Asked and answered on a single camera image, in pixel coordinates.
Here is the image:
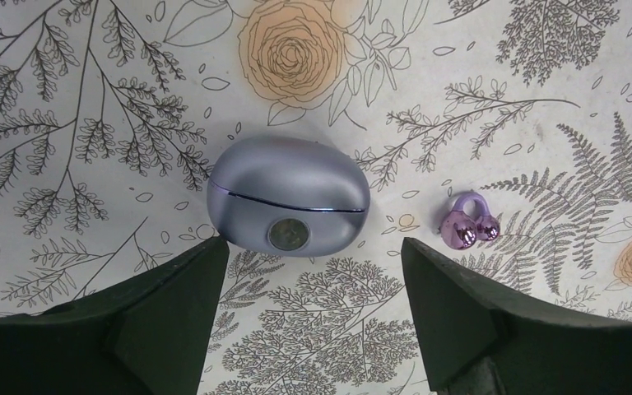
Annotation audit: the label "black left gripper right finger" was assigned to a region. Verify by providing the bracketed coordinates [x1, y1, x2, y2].
[401, 238, 632, 394]

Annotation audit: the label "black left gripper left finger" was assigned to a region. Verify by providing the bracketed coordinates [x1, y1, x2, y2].
[0, 237, 229, 394]

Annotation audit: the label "lavender oval case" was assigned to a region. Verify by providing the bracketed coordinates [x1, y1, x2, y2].
[207, 136, 371, 258]

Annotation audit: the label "purple translucent earbuds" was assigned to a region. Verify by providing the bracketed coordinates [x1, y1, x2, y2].
[439, 192, 501, 250]

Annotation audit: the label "floral table mat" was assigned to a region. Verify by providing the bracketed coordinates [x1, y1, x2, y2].
[0, 0, 632, 395]

